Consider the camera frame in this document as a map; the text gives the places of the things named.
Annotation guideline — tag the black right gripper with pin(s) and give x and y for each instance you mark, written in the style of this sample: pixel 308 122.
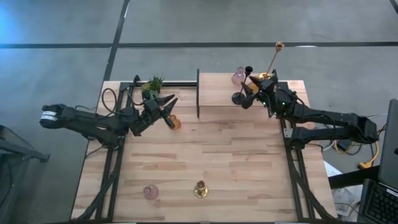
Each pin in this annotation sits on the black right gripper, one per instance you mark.
pixel 278 99

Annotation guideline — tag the pink ribbed glass candle holder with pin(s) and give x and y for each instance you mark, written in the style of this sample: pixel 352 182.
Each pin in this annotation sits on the pink ribbed glass candle holder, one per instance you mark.
pixel 151 192
pixel 237 77

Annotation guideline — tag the black laptop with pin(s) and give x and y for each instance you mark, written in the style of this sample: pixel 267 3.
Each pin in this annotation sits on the black laptop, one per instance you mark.
pixel 390 146

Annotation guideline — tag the wooden shelf with black legs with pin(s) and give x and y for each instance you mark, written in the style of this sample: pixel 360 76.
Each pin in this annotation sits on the wooden shelf with black legs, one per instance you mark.
pixel 217 93

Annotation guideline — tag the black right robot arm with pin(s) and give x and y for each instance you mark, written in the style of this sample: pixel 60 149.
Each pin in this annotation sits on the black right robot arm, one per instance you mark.
pixel 335 121

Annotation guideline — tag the black aluminium rig frame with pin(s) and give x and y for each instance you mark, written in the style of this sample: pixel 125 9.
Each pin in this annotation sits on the black aluminium rig frame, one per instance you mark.
pixel 180 84

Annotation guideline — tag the silver corner bracket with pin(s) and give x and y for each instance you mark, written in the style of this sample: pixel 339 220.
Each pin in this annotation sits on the silver corner bracket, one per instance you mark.
pixel 287 132

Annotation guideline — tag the green potted succulent plant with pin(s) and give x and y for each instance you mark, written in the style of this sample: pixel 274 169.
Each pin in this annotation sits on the green potted succulent plant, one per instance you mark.
pixel 152 87

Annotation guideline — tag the tall gold candlestick holder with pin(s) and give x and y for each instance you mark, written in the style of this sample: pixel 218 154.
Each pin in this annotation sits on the tall gold candlestick holder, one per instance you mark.
pixel 279 46
pixel 201 191

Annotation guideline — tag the tall black candlestick holder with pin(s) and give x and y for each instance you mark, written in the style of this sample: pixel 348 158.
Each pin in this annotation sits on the tall black candlestick holder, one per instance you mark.
pixel 238 99

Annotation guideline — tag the black power adapter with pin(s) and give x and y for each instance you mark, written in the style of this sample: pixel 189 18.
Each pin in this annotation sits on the black power adapter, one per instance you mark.
pixel 344 144

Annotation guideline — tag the white plastic bag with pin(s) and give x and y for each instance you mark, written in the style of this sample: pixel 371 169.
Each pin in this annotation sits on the white plastic bag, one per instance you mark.
pixel 342 196

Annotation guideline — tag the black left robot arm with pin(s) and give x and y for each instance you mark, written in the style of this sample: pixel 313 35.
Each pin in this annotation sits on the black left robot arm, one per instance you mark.
pixel 93 124

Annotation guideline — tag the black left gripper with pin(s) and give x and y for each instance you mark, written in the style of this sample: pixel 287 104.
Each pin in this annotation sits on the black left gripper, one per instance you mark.
pixel 146 116

